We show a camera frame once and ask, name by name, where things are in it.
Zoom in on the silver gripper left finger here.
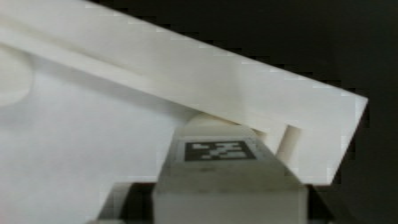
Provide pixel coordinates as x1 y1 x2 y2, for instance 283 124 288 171
87 182 155 224

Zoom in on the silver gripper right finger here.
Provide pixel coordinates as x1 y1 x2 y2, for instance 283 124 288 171
308 185 347 224

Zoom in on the white furniture leg with tag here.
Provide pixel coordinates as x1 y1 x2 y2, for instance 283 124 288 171
153 114 308 224

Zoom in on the white square tabletop tray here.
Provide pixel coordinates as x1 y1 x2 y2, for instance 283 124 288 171
0 0 368 224

